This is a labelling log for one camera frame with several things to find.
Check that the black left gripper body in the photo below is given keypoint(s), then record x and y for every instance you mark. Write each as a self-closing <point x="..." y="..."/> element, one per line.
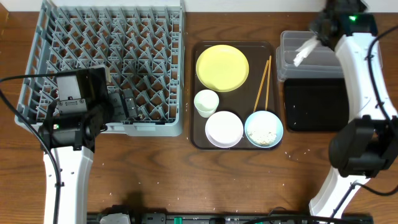
<point x="119" y="104"/>

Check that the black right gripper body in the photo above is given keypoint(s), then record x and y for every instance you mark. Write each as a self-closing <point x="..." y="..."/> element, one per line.
<point x="319" y="27"/>

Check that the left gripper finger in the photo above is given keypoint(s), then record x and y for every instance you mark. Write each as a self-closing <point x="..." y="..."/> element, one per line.
<point x="130" y="102"/>
<point x="119" y="112"/>

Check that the white paper napkin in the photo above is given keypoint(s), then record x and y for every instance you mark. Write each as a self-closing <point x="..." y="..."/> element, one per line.
<point x="305" y="49"/>

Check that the white cup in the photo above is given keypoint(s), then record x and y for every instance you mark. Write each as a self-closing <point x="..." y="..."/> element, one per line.
<point x="206" y="102"/>

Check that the light blue bowl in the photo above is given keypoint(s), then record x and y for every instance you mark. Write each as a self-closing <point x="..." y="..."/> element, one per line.
<point x="264" y="121"/>

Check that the rice and shell waste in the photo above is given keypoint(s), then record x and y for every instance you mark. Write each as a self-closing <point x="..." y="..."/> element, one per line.
<point x="262" y="138"/>

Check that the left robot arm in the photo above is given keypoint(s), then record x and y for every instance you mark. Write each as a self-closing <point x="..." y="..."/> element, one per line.
<point x="73" y="121"/>

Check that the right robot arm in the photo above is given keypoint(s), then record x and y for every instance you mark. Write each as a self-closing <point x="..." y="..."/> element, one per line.
<point x="368" y="143"/>

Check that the clear plastic bin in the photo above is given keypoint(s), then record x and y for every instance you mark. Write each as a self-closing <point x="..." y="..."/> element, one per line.
<point x="321" y="62"/>

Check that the grey dish rack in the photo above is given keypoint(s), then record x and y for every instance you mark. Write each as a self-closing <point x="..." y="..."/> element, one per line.
<point x="141" y="42"/>

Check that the wooden chopstick right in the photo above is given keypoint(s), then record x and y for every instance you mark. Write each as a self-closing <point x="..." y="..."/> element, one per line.
<point x="268" y="81"/>

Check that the wooden chopstick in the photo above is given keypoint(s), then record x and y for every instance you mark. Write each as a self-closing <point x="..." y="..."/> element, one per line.
<point x="268" y="81"/>
<point x="260" y="86"/>

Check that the wooden chopstick left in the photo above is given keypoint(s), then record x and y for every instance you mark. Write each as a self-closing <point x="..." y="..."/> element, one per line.
<point x="260" y="86"/>

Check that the black plastic bin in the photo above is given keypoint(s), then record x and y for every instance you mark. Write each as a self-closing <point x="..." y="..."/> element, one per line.
<point x="316" y="104"/>

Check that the yellow plate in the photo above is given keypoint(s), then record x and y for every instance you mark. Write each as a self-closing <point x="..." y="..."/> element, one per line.
<point x="222" y="68"/>

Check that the dark brown serving tray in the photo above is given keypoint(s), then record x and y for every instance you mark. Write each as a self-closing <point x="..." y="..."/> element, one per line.
<point x="242" y="100"/>

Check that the black rail at table edge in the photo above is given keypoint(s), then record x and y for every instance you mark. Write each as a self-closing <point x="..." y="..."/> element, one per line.
<point x="123" y="214"/>

